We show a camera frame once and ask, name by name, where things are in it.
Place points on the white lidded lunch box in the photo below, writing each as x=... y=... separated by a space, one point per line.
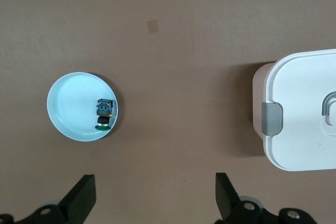
x=302 y=116

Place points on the small brown tape patch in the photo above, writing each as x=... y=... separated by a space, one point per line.
x=152 y=26

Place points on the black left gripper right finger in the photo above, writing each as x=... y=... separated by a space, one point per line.
x=228 y=203

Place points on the green push button switch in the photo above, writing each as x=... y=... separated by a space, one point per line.
x=104 y=113

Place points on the light blue round plate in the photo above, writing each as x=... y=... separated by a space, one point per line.
x=71 y=106

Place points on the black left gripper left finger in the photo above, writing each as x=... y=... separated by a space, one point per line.
x=78 y=203

